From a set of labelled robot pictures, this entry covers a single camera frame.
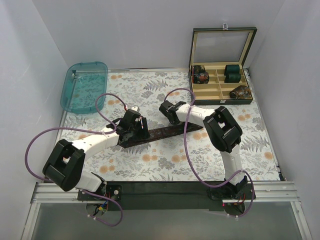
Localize brown blue floral tie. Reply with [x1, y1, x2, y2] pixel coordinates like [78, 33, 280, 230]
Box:
[118, 123, 205, 149]

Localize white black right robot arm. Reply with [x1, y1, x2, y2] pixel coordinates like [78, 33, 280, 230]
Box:
[159, 100, 249, 199]

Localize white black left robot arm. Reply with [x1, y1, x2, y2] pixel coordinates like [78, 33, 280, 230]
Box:
[42, 109, 150, 200]

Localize floral patterned table mat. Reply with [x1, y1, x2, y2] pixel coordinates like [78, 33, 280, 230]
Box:
[58, 71, 280, 181]

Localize dark floral rolled tie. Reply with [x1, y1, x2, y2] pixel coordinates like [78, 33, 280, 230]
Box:
[192, 65, 206, 74]
[193, 72, 210, 84]

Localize teal transparent plastic tray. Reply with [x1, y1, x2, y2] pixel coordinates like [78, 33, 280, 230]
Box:
[60, 61, 108, 114]

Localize dark green tie box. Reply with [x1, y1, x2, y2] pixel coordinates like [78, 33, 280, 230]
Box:
[188, 25, 258, 106]

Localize dark green rolled tie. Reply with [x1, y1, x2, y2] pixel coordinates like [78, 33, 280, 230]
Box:
[224, 64, 240, 76]
[224, 73, 242, 83]

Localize brown patterned rolled tie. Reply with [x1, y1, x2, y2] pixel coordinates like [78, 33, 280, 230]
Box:
[229, 85, 252, 100]

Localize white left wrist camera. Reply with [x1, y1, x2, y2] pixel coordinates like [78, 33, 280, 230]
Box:
[128, 106, 140, 113]

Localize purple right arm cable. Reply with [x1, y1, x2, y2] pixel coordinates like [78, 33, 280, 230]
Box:
[164, 87, 255, 219]

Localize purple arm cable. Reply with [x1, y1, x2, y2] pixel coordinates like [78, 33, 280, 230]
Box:
[164, 87, 255, 219]
[26, 92, 130, 227]

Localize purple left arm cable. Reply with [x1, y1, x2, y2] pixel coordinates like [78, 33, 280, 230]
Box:
[26, 92, 130, 227]

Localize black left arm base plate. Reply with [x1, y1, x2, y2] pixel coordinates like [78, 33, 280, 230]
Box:
[77, 184, 122, 201]

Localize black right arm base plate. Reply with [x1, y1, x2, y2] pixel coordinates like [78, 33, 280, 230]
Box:
[206, 183, 256, 200]

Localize aluminium frame rail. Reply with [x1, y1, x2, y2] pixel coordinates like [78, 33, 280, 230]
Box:
[22, 181, 312, 240]

